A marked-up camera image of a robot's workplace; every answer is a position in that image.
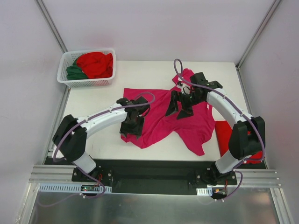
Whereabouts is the folded red t shirt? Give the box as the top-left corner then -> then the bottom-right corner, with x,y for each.
215,121 -> 262,164

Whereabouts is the green t shirt in basket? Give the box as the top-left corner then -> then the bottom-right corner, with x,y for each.
66,65 -> 88,81

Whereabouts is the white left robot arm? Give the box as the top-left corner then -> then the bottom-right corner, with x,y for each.
52,96 -> 150,182

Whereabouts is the pink t shirt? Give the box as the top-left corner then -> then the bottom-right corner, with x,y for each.
122,68 -> 216,156

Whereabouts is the right aluminium frame post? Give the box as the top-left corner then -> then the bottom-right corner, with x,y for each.
236,0 -> 283,70

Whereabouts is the white perforated plastic basket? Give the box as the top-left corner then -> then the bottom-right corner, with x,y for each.
57,49 -> 116,88

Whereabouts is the left aluminium frame post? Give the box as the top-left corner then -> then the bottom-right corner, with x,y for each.
34,0 -> 68,61

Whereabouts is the red t shirt in basket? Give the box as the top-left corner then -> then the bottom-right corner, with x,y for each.
75,52 -> 114,79

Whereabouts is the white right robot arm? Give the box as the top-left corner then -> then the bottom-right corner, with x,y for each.
165,72 -> 265,184

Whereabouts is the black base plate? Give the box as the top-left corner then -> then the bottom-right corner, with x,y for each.
47,158 -> 243,195

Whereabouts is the aluminium frame post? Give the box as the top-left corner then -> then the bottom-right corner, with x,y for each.
34,0 -> 68,61
236,0 -> 283,70

